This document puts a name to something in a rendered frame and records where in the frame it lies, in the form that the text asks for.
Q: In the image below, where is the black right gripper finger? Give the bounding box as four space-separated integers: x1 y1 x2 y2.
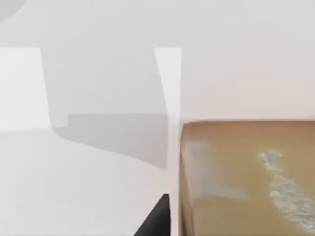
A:
133 193 171 236

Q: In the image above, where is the brown bread loaf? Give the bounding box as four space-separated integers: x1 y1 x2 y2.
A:
177 119 315 236

